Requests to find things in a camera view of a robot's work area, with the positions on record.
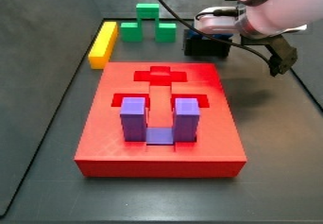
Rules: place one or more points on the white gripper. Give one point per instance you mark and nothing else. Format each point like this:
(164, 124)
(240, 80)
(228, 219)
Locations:
(219, 20)

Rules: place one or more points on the blue U-shaped block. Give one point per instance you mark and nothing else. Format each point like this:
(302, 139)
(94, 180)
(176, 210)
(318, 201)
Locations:
(194, 35)

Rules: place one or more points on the green stepped arch block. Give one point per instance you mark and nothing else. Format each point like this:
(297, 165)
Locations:
(148, 25)

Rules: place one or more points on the yellow long bar block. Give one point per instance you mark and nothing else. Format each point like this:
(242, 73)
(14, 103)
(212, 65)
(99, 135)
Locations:
(103, 45)

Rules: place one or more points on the purple U-shaped block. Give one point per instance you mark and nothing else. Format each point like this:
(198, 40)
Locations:
(163, 124)

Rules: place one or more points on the red slotted base block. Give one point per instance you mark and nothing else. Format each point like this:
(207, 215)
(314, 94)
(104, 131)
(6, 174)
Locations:
(106, 155)

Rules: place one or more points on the black angle bracket fixture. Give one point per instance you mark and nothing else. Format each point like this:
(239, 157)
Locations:
(204, 48)

